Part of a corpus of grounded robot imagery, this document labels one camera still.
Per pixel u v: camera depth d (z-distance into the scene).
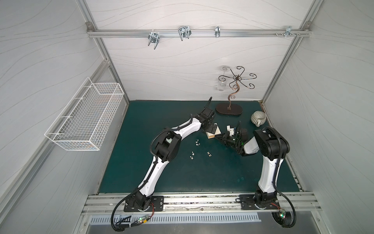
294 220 0.69
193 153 0.91
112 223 0.67
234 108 1.12
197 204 0.74
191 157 0.90
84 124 0.68
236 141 0.84
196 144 0.96
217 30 0.72
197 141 0.98
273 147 0.55
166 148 0.59
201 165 0.90
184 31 0.76
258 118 1.07
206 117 0.80
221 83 1.02
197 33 0.80
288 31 0.77
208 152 0.92
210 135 0.96
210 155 0.91
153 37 0.79
